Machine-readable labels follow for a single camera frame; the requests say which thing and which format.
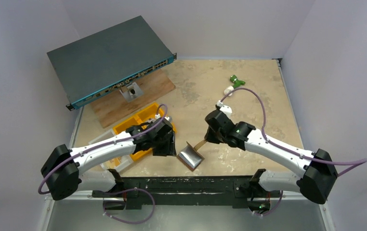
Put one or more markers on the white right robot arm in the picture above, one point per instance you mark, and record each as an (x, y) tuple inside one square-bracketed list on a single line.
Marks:
[(310, 174)]

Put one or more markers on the white bin with gold cards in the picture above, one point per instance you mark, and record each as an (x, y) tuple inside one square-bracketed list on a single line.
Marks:
[(119, 163)]

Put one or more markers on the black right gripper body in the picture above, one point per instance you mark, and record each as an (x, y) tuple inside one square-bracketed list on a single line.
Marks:
[(211, 134)]

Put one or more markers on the brown leather card holder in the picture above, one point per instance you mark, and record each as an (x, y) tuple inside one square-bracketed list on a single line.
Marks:
[(190, 156)]

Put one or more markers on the yellow bin with silver cards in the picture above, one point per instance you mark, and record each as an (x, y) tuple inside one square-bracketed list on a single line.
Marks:
[(149, 112)]

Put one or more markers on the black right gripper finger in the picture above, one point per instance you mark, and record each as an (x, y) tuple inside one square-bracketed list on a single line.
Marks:
[(221, 135), (211, 136)]

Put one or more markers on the green and white plastic fitting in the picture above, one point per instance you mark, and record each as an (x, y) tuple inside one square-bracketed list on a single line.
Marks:
[(236, 82)]

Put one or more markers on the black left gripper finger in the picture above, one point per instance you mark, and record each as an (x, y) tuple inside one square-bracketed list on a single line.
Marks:
[(158, 150), (169, 147)]

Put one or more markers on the grey network switch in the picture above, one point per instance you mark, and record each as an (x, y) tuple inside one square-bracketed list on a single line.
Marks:
[(101, 63)]

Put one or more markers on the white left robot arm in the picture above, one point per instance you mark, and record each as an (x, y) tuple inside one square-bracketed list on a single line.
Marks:
[(66, 169)]

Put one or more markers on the black metal base rail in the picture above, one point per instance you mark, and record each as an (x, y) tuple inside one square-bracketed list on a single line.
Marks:
[(234, 191)]

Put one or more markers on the plywood board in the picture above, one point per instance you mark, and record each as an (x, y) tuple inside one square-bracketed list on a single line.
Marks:
[(121, 103)]

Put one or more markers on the grey metal bracket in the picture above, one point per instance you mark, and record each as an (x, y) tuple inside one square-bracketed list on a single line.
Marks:
[(131, 92)]

